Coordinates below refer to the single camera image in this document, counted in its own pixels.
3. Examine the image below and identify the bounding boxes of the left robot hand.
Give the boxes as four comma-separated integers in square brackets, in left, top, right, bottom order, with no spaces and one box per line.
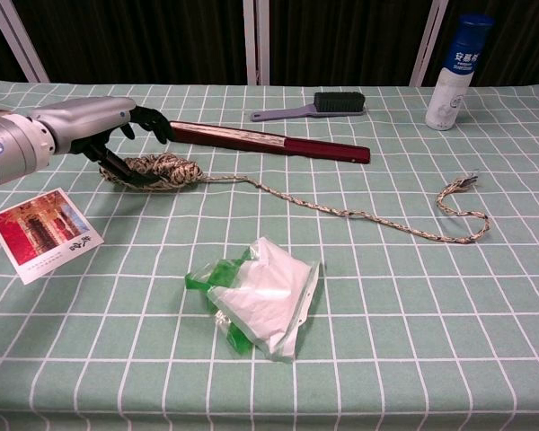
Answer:
[30,95,172,188]

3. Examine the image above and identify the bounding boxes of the braided beige rope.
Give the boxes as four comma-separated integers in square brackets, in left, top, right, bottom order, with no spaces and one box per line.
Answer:
[98,152,491,246]

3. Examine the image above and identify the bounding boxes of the black curtain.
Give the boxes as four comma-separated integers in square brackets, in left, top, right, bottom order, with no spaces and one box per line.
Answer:
[0,0,539,87]

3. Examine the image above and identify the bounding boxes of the red photo postcard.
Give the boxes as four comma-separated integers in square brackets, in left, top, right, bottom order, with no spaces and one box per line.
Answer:
[0,188,105,286]

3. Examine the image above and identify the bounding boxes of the dark red folded fan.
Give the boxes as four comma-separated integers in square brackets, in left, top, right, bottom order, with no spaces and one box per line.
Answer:
[167,119,372,166]

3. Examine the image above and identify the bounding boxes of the purple brush black bristles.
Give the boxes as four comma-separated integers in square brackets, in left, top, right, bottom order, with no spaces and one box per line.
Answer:
[250,91,367,123]

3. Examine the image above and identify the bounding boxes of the plastic bag white green contents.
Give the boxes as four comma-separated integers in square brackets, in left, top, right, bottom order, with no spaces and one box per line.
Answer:
[184,236,322,365]

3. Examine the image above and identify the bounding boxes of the green checked tablecloth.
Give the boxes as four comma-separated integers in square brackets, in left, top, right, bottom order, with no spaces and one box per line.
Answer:
[0,80,539,431]

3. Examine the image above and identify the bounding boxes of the white spray bottle blue cap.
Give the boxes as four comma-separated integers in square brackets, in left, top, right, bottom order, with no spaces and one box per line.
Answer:
[424,13,495,132]

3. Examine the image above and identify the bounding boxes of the white slanted frame bar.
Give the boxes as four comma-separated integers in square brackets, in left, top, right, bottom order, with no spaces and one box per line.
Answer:
[0,0,51,84]
[408,0,450,87]

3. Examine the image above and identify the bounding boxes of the white upright frame post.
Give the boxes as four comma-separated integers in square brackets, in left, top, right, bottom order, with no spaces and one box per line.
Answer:
[243,0,271,86]

